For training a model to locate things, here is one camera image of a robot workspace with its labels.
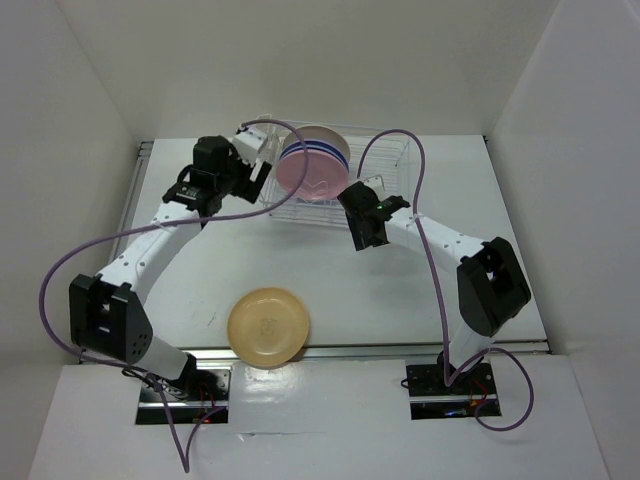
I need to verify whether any pink plate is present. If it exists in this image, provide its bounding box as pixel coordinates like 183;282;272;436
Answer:
275;150;349;201

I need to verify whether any blue plate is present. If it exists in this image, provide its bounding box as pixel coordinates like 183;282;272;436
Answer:
279;143;349;170

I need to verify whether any cream plate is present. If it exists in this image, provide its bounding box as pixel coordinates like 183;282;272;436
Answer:
282;124;351;157

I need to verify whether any purple plate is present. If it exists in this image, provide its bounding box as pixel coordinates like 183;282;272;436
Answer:
281;139;348;161

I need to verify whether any orange plate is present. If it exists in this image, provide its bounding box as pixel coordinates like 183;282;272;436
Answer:
226;287;310;369

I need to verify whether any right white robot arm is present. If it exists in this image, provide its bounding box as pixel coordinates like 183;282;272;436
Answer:
338;179;532;393

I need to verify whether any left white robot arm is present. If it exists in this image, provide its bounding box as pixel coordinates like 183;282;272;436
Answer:
69;128;271;399

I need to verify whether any white cutlery holder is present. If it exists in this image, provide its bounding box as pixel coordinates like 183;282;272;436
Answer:
257;123;279;165

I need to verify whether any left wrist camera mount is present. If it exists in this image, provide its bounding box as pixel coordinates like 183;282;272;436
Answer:
231;127;268;167

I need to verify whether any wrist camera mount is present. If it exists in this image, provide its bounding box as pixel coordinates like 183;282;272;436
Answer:
231;127;268;167
362;175;385;193

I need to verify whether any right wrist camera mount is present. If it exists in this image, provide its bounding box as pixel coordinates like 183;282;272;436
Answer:
362;175;385;193

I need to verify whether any white wire dish rack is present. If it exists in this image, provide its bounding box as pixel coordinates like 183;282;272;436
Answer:
268;123;419;228

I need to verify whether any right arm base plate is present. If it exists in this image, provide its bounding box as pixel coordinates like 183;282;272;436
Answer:
400;362;501;420

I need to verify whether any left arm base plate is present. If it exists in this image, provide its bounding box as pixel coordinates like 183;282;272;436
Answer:
135;367;232;426

